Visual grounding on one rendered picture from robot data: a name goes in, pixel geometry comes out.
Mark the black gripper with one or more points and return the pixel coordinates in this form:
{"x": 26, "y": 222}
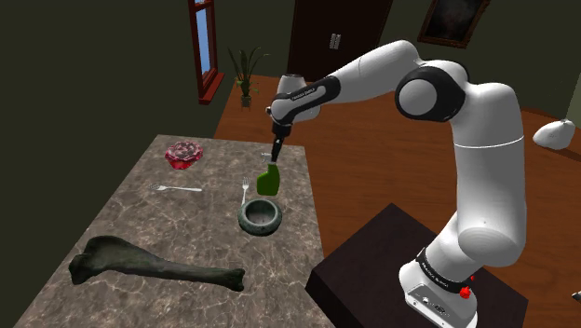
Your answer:
{"x": 281, "y": 133}

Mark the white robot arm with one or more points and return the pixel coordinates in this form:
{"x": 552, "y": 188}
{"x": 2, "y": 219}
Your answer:
{"x": 488, "y": 181}

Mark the green spray bottle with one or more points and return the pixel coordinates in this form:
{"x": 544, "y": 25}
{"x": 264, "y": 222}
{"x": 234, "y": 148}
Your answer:
{"x": 268, "y": 182}

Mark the potted green plant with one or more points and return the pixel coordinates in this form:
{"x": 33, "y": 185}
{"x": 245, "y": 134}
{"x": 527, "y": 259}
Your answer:
{"x": 245, "y": 77}

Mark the silver fork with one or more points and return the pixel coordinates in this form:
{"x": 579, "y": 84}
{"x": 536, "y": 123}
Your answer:
{"x": 181, "y": 188}
{"x": 245, "y": 191}

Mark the green stone bowl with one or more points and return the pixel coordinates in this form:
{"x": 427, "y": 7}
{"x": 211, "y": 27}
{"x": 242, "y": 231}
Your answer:
{"x": 247, "y": 223}

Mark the red faceted glass bowl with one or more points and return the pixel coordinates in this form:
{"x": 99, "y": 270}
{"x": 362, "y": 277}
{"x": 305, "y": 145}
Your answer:
{"x": 183, "y": 154}

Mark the red framed window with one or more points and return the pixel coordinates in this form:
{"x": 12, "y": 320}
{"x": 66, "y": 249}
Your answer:
{"x": 199, "y": 54}

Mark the dark wooden door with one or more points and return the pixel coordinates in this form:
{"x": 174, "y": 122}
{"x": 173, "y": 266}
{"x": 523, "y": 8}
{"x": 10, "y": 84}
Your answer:
{"x": 326, "y": 27}

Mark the dark robot stand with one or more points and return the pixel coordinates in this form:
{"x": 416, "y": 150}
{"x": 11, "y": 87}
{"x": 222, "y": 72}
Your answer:
{"x": 363, "y": 272}

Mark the large dark bone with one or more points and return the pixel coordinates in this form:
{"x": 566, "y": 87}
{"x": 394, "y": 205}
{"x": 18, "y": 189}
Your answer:
{"x": 136, "y": 263}

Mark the white rounded object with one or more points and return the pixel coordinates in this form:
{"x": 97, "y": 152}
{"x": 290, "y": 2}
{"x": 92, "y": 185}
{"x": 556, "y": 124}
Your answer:
{"x": 553, "y": 135}

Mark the dark framed wall picture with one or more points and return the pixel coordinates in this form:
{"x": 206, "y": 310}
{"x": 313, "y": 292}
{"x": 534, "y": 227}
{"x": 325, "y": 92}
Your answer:
{"x": 454, "y": 20}

